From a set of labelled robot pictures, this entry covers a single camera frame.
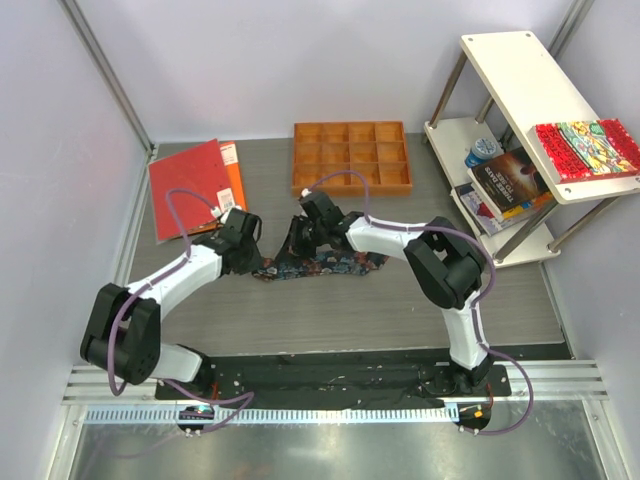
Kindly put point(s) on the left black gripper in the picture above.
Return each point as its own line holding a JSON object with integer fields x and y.
{"x": 254, "y": 264}

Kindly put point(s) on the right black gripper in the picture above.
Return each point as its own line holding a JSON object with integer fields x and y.
{"x": 293, "y": 244}

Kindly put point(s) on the floral navy necktie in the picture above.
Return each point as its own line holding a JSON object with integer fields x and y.
{"x": 325, "y": 265}

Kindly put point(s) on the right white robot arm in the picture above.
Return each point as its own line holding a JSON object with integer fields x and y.
{"x": 445, "y": 263}

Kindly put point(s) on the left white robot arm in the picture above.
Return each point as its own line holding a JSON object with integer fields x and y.
{"x": 123, "y": 334}

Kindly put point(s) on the red folder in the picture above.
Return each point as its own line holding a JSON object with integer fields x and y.
{"x": 201, "y": 170}

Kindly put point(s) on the orange notebook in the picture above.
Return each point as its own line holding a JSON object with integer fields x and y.
{"x": 231, "y": 161}

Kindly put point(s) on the orange wooden compartment tray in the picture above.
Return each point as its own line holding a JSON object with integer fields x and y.
{"x": 344, "y": 157}

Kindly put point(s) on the bottom stacked books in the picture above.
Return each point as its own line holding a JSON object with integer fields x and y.
{"x": 480, "y": 212}

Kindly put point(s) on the blue lidded jar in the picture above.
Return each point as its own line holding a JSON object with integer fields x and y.
{"x": 482, "y": 150}

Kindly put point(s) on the dark brown book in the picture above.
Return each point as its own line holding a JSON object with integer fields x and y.
{"x": 510, "y": 184}

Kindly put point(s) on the white two-tier shelf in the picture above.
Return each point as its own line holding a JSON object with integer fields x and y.
{"x": 529, "y": 88}

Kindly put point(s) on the red colourful book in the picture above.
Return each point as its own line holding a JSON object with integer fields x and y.
{"x": 589, "y": 150}

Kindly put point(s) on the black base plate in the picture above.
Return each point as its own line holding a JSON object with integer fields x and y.
{"x": 396, "y": 379}

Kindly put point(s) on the slotted white cable duct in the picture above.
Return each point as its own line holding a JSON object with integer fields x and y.
{"x": 201, "y": 414}

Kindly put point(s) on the left aluminium frame post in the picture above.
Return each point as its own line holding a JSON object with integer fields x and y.
{"x": 85, "y": 32}

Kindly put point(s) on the aluminium frame post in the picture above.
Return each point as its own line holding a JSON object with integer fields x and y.
{"x": 570, "y": 24}
{"x": 85, "y": 32}

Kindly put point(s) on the aluminium rail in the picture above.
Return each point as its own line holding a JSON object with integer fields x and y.
{"x": 552, "y": 380}

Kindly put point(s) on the right aluminium frame post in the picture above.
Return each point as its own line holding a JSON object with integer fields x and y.
{"x": 570, "y": 24}

